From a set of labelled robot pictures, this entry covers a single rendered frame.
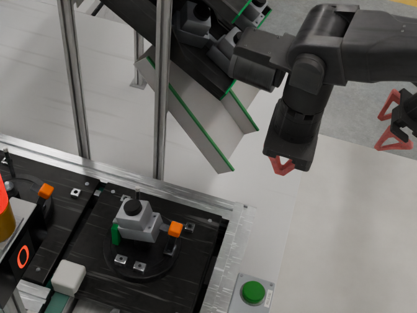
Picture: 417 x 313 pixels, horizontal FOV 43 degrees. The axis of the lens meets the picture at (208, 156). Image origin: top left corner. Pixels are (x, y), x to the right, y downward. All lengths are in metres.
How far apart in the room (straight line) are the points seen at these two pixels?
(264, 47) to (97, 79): 0.87
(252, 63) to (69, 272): 0.50
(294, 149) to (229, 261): 0.37
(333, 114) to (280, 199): 1.55
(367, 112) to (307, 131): 2.13
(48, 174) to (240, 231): 0.40
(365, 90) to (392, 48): 2.38
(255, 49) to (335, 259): 0.64
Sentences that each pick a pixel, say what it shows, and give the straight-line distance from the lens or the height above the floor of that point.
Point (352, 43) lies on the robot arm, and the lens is 0.57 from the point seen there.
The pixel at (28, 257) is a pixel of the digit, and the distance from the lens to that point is 0.76.
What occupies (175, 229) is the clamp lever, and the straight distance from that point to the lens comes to 0.90.
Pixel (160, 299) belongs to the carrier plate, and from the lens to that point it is 0.96.
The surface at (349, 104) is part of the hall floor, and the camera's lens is 2.83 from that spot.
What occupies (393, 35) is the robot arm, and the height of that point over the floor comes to 1.53.
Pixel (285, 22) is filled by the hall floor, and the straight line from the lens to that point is 3.25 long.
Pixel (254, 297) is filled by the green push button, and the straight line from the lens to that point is 0.97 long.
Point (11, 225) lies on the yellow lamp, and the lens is 0.68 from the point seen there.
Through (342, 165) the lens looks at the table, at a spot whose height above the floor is 0.86.
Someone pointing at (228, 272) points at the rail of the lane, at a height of 0.96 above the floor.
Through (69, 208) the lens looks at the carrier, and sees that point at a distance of 1.06.
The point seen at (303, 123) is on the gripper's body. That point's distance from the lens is 0.68.
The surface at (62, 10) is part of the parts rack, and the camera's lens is 0.94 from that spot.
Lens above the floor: 1.83
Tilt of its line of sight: 50 degrees down
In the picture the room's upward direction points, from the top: 8 degrees clockwise
